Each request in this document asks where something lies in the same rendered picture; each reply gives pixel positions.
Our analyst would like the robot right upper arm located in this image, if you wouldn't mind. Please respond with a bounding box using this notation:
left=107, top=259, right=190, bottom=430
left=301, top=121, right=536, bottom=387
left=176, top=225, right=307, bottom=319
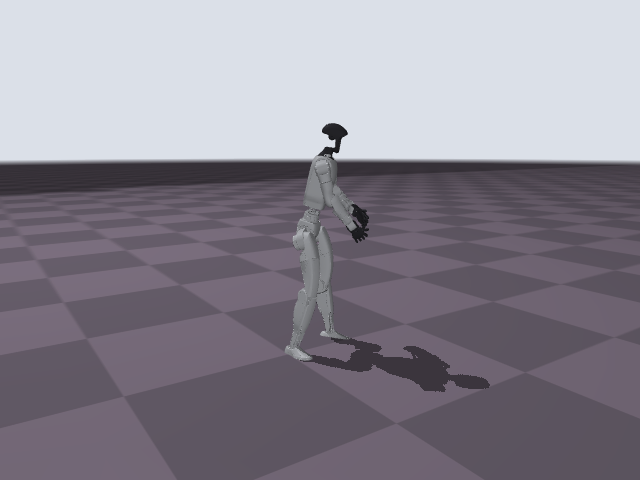
left=314, top=160, right=337, bottom=208

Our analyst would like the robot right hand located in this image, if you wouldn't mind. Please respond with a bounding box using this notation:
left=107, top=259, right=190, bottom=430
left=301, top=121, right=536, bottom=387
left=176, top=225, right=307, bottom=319
left=346, top=220, right=369, bottom=243

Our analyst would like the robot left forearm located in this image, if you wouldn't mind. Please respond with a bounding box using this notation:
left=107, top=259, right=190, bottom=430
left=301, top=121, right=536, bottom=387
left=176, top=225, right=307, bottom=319
left=337, top=189, right=354, bottom=214

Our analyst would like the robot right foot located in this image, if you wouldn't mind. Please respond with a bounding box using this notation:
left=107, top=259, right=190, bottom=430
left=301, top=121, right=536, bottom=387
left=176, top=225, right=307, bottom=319
left=284, top=345, right=313, bottom=361

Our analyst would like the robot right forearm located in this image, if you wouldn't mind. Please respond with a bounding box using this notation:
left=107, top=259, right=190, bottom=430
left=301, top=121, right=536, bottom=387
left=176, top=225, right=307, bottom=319
left=331, top=196, right=357, bottom=231

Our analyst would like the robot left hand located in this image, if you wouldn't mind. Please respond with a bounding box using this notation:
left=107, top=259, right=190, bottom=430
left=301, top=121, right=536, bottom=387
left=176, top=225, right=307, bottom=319
left=351, top=204, right=369, bottom=230

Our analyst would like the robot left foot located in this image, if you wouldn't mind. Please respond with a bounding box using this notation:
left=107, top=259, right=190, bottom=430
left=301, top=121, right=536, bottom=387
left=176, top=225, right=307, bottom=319
left=320, top=330, right=351, bottom=339

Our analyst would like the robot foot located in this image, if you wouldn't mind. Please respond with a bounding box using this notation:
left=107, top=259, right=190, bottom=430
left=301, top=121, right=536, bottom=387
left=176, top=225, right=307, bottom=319
left=320, top=330, right=351, bottom=339
left=284, top=345, right=313, bottom=361

